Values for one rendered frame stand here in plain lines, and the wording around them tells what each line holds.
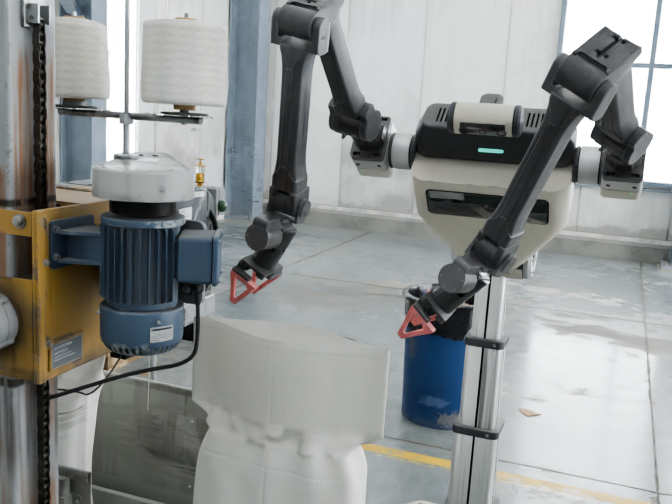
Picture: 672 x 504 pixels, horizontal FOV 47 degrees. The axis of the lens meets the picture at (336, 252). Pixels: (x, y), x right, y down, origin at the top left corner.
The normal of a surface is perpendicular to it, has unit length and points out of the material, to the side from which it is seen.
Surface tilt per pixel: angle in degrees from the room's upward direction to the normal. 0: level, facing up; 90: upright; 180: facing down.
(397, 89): 90
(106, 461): 90
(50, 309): 90
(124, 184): 90
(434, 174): 40
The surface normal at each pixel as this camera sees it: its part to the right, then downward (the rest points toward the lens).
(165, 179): 0.60, 0.20
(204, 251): 0.06, 0.18
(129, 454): -0.35, 0.15
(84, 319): 0.94, 0.11
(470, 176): -0.18, -0.65
